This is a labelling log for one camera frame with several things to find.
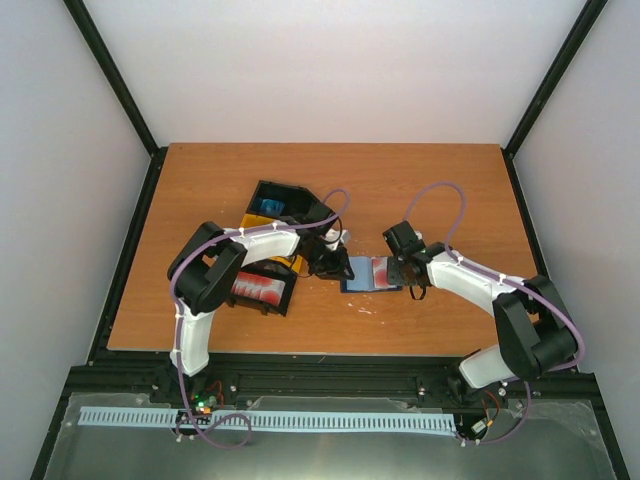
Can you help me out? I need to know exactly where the light blue cable duct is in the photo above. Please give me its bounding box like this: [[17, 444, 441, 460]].
[[77, 406, 456, 436]]

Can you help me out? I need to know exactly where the black frame post right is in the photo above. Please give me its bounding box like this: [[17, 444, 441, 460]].
[[503, 0, 609, 156]]

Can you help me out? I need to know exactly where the black bin with blue cards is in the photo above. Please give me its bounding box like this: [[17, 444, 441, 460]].
[[245, 180, 319, 218]]

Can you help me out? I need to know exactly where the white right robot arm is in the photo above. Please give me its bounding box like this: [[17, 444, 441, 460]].
[[383, 221, 584, 392]]

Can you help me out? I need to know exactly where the metal base plate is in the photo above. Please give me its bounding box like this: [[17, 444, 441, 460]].
[[44, 394, 626, 479]]

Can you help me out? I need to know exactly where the blue card holder wallet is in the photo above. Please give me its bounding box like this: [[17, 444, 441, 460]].
[[340, 256, 402, 293]]

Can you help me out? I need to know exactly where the black bin with red cards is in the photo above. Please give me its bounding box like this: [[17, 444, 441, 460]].
[[226, 260, 298, 316]]

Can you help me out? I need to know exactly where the blue card stack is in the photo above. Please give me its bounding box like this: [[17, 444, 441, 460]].
[[259, 198, 285, 218]]

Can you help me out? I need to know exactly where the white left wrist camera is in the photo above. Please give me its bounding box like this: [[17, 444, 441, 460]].
[[321, 229, 351, 251]]

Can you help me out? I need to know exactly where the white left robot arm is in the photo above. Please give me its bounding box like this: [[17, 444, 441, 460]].
[[168, 202, 354, 403]]

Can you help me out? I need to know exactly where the red card stack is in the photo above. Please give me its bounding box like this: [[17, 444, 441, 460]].
[[231, 272, 286, 306]]

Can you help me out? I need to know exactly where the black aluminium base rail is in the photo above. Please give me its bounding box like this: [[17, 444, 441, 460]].
[[59, 352, 603, 412]]

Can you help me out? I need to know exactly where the black frame post left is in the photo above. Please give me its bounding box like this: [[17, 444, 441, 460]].
[[63, 0, 169, 159]]

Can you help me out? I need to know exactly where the yellow bin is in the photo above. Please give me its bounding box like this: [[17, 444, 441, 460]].
[[237, 213, 303, 274]]

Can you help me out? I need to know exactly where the black frame post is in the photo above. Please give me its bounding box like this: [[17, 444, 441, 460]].
[[503, 0, 609, 156], [63, 0, 169, 159]]

